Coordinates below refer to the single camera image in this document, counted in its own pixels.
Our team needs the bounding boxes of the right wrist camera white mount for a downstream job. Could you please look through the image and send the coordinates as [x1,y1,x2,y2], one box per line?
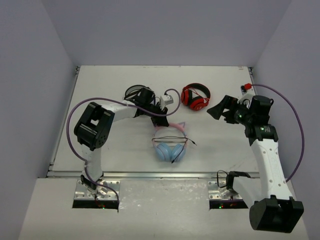
[237,83,256,108]

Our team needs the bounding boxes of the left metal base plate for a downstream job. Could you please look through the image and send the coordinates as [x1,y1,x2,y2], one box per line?
[74,179,121,201]

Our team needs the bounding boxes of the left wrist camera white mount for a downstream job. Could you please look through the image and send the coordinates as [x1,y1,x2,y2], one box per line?
[159,94,174,111]

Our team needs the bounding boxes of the white black headphones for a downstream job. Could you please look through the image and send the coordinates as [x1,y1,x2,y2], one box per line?
[123,84,148,100]

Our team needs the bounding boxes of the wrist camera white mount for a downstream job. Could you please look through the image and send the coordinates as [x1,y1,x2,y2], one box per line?
[237,83,256,108]
[159,94,174,111]

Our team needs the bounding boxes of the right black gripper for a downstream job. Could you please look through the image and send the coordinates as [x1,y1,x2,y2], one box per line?
[207,95,254,127]

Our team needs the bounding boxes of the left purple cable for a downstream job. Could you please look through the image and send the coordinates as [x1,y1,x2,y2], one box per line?
[66,88,181,203]

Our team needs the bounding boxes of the black headphone audio cable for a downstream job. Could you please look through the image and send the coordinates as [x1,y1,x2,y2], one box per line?
[151,135,198,165]

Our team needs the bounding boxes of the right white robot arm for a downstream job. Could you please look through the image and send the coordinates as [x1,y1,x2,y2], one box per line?
[207,95,304,234]

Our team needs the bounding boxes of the purple cable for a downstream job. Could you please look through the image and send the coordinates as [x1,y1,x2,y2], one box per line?
[66,88,181,203]
[251,83,306,182]

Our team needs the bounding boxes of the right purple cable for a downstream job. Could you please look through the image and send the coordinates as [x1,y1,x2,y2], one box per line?
[251,83,306,182]

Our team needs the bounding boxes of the pink blue cat-ear headphones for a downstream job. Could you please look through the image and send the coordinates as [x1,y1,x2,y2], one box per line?
[151,122,190,164]

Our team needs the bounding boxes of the red black headphones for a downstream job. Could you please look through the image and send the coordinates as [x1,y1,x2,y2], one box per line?
[180,83,211,111]

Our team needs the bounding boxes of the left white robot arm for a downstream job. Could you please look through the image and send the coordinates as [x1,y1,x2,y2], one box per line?
[73,85,174,192]

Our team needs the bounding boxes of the aluminium front table rail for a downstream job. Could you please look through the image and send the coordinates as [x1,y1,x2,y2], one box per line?
[47,170,261,180]

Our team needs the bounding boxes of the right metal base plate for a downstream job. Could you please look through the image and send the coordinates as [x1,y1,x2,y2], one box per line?
[207,180,242,201]

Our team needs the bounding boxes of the metal base plate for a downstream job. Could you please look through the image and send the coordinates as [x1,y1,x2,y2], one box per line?
[207,180,242,201]
[74,179,121,201]

